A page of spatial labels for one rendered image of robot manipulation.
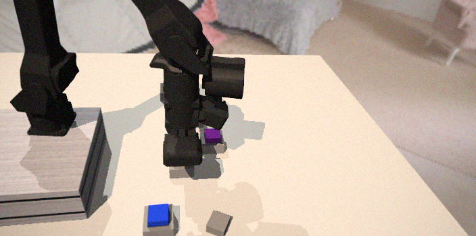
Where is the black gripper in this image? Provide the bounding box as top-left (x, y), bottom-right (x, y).
top-left (163, 92), bottom-right (203, 167)

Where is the blue button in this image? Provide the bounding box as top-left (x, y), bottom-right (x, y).
top-left (143, 204), bottom-right (174, 236)

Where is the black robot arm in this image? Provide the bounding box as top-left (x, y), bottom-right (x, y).
top-left (10, 0), bottom-right (245, 137)

